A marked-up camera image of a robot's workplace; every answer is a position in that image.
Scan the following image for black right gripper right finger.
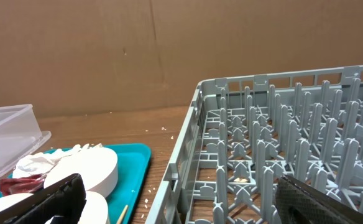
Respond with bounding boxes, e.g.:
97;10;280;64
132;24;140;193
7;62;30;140
275;175;363;224

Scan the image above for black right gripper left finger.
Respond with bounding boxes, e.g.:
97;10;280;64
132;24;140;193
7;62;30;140
0;173;86;224

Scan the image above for large white plate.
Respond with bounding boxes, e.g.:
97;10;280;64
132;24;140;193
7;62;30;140
0;191;110;224

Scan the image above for red ketchup packet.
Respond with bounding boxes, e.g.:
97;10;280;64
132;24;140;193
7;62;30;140
0;174;46;196

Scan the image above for white napkin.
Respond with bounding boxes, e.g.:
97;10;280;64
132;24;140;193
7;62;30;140
12;143;104;179

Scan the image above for pink bowl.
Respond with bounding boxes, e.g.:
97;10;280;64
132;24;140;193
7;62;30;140
44;147;118;197

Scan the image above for grey dishwasher rack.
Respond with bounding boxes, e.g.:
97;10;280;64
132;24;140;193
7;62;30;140
146;65;363;223

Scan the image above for wooden chopstick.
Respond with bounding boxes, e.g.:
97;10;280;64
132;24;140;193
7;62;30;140
116;205;129;224

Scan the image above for clear plastic bin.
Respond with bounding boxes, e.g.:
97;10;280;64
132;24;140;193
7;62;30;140
0;104;43;166

